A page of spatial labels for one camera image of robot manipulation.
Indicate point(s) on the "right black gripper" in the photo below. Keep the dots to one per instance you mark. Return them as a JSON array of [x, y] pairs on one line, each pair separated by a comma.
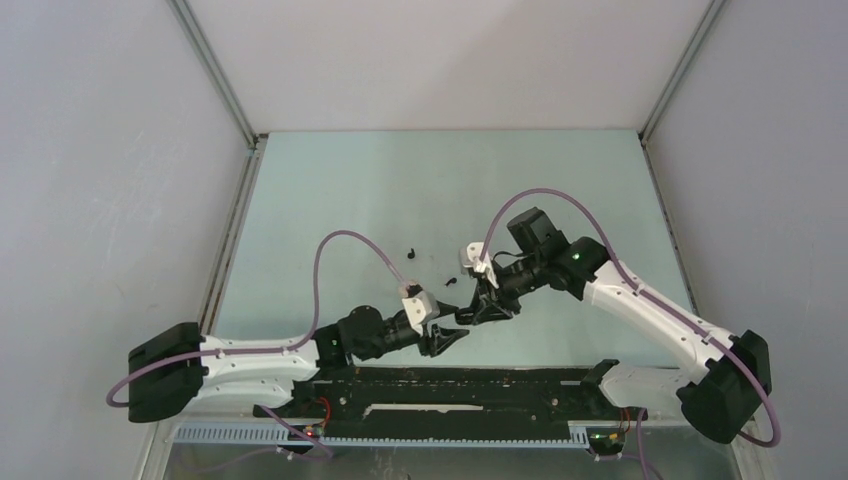
[[486, 308]]

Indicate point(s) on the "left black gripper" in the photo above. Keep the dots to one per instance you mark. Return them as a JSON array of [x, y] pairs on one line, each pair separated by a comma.
[[439, 339]]

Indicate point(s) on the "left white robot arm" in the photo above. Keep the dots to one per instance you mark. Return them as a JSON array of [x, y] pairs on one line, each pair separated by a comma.
[[182, 370]]

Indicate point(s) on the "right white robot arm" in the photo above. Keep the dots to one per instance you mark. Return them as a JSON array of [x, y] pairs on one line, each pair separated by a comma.
[[719, 378]]

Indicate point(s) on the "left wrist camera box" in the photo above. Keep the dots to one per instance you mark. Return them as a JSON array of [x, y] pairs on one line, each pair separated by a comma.
[[419, 305]]

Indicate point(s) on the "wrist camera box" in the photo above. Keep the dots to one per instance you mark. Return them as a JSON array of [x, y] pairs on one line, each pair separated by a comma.
[[419, 305], [477, 264]]

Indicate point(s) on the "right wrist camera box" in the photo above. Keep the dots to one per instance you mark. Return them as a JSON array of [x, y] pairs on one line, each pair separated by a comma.
[[477, 264]]

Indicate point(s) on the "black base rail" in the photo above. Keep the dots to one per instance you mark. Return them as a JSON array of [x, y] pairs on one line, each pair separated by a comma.
[[454, 404]]

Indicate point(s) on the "right aluminium frame post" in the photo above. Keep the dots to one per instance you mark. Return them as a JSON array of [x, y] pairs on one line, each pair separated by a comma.
[[683, 66]]

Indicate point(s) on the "aluminium frame post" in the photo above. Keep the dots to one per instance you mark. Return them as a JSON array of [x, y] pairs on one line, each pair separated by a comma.
[[683, 66], [211, 311]]

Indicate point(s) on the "left aluminium frame post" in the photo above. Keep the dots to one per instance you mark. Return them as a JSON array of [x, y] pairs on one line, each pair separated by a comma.
[[211, 311]]

